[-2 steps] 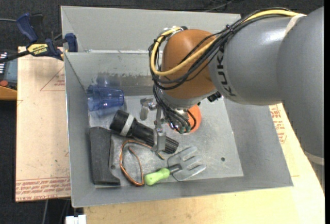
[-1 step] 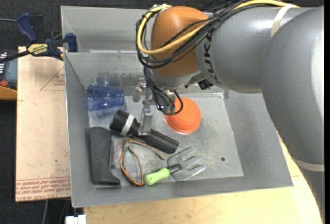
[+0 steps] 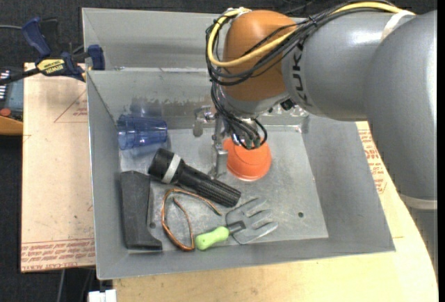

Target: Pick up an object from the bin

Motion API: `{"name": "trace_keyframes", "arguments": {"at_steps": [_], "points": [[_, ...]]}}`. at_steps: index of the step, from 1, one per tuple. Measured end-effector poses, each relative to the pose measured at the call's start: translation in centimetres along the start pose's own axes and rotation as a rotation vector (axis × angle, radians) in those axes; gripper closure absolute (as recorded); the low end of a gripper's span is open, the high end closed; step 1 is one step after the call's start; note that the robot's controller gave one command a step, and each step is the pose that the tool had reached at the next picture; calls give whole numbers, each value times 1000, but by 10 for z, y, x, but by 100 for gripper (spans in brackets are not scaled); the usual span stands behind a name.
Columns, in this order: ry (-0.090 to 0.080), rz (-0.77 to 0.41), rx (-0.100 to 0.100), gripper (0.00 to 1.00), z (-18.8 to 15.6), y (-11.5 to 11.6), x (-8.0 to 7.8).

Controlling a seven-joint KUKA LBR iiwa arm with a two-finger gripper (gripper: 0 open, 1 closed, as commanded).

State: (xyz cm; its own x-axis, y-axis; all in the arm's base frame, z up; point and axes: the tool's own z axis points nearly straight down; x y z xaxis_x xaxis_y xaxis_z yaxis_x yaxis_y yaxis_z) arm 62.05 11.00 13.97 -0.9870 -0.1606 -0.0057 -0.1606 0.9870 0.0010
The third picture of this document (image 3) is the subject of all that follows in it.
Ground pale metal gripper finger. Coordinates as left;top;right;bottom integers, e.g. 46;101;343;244
207;151;220;180
218;148;229;177

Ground black wedge block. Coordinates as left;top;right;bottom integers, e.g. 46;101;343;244
120;170;163;251

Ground black cylinder on white bracket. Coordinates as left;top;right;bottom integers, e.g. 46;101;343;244
269;97;309;118

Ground orange plastic cup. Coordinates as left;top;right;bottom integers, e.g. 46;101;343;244
222;138;273;183

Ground grey metal bin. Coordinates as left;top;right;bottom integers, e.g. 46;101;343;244
81;7;396;281

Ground copper wire loop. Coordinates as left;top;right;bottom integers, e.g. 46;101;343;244
161;188;223;253

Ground clear blue plastic cup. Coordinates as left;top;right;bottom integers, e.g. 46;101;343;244
117;113;169;152

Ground green-handled garden fork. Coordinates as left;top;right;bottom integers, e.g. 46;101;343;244
194;198;280;252

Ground black flashlight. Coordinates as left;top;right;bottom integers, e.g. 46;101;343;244
147;148;242;209

